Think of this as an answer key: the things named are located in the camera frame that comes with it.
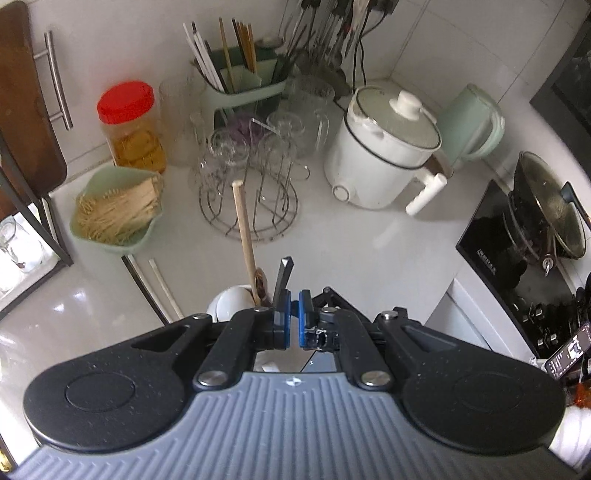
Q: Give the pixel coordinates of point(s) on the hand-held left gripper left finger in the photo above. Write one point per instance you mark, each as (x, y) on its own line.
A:
(286, 323)

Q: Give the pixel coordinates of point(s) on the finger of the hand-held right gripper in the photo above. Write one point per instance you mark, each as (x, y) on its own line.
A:
(334, 300)

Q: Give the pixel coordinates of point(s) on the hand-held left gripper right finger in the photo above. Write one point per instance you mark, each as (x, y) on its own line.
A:
(304, 323)

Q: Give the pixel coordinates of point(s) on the metal spoon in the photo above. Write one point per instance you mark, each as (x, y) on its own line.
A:
(262, 286)

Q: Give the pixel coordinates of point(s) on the black chopstick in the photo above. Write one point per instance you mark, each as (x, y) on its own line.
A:
(143, 286)
(282, 277)

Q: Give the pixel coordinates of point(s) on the white mug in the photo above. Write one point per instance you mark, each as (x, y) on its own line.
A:
(221, 309)

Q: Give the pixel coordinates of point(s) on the wooden chopstick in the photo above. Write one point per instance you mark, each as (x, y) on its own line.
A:
(245, 230)

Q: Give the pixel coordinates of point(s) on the white chopstick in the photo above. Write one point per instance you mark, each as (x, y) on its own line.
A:
(165, 286)
(151, 285)

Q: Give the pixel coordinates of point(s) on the row of hanging metal utensils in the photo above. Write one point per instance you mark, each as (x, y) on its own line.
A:
(318, 37)

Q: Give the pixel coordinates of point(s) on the white electric pot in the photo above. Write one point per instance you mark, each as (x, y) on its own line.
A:
(369, 175)

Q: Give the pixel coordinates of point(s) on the black cooktop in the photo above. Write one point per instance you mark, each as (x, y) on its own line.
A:
(489, 249)

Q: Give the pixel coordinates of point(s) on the green plastic basket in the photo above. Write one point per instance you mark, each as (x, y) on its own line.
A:
(124, 247)

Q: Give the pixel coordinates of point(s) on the textured glass mug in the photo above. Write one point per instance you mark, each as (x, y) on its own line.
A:
(311, 115)

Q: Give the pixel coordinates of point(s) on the cluster of clear glass cups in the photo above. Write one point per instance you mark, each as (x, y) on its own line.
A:
(221, 147)

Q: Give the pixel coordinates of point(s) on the purple glass cup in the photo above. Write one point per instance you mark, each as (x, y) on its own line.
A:
(244, 129)

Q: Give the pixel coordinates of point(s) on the bundle of thin wooden sticks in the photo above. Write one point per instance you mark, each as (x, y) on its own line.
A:
(115, 212)

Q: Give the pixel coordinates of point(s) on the green electric kettle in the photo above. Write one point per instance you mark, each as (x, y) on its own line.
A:
(471, 124)

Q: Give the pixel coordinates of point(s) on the tall clear glass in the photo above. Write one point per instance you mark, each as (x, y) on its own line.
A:
(182, 124)

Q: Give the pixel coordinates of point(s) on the green utensil holder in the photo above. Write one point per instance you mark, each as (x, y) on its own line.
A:
(244, 94)

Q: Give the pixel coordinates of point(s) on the dark wok with lid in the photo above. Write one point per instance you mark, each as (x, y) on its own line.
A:
(545, 207)

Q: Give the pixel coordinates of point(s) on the black metal rack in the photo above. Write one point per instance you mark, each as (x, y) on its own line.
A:
(62, 253)

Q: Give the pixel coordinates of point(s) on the white tray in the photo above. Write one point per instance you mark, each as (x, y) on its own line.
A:
(27, 295)

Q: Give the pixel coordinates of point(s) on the clear drinking glass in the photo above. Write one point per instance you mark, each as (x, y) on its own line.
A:
(32, 254)
(7, 249)

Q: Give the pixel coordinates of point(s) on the bunch of assorted chopsticks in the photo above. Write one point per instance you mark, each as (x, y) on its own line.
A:
(225, 50)

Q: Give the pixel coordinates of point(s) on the red-lidded plastic jar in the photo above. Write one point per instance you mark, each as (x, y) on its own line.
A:
(124, 101)

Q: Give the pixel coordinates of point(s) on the brown wooden cutting board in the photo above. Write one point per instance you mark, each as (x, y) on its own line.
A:
(27, 115)

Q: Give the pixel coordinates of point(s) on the dark wall outlet strip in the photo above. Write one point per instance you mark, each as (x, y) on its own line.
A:
(385, 5)

